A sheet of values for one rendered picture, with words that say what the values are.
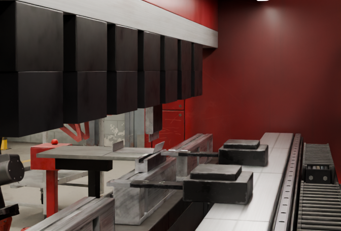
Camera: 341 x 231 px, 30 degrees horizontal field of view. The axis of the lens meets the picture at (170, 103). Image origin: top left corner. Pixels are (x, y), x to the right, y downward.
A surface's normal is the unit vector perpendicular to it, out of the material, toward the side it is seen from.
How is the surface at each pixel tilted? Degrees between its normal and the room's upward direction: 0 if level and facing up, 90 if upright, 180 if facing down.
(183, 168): 90
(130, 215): 90
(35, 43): 90
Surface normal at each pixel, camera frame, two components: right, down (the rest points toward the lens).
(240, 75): -0.22, 0.05
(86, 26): 0.98, 0.01
